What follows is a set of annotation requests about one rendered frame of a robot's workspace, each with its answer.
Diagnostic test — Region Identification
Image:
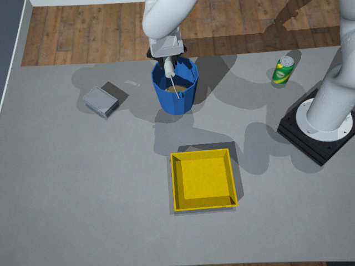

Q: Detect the grey rectangular case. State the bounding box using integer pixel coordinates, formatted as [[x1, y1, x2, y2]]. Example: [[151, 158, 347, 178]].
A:
[[83, 85, 119, 118]]

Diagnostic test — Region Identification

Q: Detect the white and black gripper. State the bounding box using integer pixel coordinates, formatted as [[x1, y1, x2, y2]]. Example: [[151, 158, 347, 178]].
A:
[[146, 26, 187, 71]]

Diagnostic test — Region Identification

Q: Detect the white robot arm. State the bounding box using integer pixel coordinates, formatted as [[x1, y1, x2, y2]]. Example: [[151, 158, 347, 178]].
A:
[[142, 0, 355, 142]]

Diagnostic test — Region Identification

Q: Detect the blue bucket with grey handle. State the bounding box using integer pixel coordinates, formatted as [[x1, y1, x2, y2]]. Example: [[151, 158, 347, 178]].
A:
[[151, 56, 199, 115]]

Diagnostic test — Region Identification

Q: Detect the yellow square tray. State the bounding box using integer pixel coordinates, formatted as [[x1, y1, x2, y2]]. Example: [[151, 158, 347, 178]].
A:
[[170, 149, 238, 211]]

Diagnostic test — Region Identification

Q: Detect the green drink can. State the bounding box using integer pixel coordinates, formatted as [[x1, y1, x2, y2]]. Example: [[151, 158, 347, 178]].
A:
[[272, 56, 294, 85]]

